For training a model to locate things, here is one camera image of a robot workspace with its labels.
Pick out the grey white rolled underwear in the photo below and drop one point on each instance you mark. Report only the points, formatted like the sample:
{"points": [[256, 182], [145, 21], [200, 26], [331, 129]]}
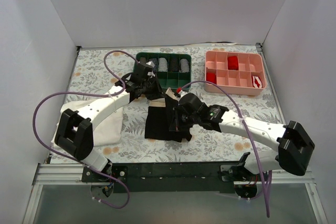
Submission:
{"points": [[184, 66]]}

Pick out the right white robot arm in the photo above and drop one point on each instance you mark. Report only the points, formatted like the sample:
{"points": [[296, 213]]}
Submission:
{"points": [[289, 146]]}

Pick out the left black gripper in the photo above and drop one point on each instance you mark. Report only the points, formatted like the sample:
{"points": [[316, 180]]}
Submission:
{"points": [[151, 87]]}

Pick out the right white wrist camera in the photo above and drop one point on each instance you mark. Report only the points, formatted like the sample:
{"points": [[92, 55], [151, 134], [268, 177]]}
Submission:
{"points": [[179, 93]]}

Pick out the green divided organizer tray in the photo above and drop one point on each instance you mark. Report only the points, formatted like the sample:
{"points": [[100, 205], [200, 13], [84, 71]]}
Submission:
{"points": [[168, 79]]}

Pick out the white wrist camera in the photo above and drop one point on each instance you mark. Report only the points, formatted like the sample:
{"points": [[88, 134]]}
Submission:
{"points": [[179, 93], [150, 73]]}

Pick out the black underwear beige waistband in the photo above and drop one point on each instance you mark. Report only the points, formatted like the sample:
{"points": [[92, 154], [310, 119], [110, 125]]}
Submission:
{"points": [[159, 118]]}

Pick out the red rolled underwear lower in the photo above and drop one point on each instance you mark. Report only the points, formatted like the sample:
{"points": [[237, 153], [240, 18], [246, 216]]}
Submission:
{"points": [[211, 77]]}

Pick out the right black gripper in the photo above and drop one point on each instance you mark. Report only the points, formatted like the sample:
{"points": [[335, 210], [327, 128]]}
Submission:
{"points": [[173, 113]]}

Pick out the white grey striped roll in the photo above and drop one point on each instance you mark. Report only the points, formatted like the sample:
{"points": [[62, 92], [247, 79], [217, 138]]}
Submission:
{"points": [[163, 65]]}

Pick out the red white striped roll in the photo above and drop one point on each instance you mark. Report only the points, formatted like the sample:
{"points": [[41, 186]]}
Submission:
{"points": [[256, 82]]}

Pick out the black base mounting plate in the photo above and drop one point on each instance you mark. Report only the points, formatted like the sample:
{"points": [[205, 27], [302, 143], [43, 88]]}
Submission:
{"points": [[186, 176]]}

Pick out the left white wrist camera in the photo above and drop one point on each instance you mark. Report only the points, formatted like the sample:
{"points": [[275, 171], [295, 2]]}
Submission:
{"points": [[150, 73]]}

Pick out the pink divided organizer tray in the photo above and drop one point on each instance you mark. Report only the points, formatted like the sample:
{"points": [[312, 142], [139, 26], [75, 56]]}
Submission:
{"points": [[234, 81]]}

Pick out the black rolled underwear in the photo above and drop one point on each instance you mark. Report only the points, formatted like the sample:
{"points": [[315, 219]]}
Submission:
{"points": [[173, 65]]}

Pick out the white folded cloth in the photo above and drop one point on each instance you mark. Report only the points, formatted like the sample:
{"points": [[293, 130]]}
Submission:
{"points": [[108, 132]]}

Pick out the blue striped rolled underwear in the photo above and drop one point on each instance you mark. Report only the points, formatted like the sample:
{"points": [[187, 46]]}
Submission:
{"points": [[155, 63]]}

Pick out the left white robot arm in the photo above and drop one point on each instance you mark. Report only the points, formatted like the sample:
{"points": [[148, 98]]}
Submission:
{"points": [[75, 129]]}

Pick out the red rolled underwear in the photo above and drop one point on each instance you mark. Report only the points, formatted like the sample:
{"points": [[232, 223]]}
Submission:
{"points": [[233, 63], [211, 77]]}

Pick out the red rolled underwear upper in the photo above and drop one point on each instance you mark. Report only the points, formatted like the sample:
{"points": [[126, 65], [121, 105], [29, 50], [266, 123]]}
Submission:
{"points": [[233, 63]]}

